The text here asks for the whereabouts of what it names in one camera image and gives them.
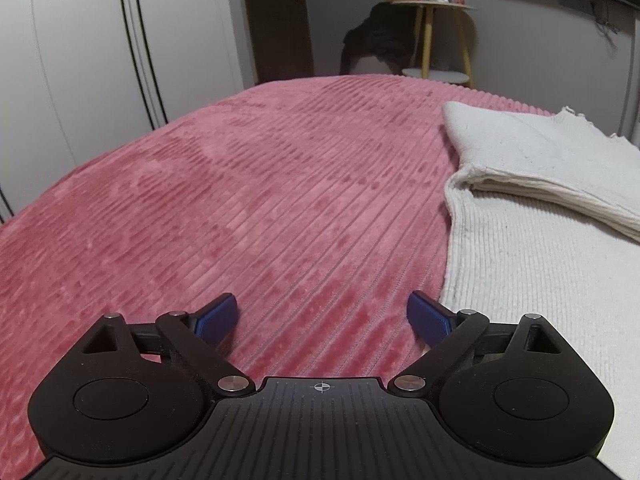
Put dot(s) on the white wardrobe doors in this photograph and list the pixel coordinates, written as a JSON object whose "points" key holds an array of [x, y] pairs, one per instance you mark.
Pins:
{"points": [[82, 77]]}

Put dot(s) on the pink corduroy bed blanket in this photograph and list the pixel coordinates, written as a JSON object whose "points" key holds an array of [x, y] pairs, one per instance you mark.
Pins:
{"points": [[318, 203]]}

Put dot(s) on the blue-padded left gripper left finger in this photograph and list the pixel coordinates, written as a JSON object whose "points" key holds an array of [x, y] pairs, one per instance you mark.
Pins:
{"points": [[192, 340]]}

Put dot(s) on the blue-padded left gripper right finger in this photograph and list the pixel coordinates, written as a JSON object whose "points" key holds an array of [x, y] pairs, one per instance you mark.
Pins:
{"points": [[450, 338]]}

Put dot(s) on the white ribbed knit sweater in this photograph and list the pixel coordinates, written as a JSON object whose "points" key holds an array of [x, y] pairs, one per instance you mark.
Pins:
{"points": [[545, 218]]}

